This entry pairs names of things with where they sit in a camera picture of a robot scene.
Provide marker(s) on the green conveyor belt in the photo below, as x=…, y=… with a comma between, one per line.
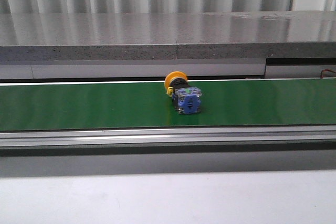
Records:
x=71, y=106

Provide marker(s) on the grey stone shelf slab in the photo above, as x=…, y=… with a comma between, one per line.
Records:
x=241, y=35

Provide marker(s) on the yellow push button switch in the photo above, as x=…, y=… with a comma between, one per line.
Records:
x=186, y=99

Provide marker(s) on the silver conveyor frame rail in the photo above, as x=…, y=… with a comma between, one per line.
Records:
x=168, y=135

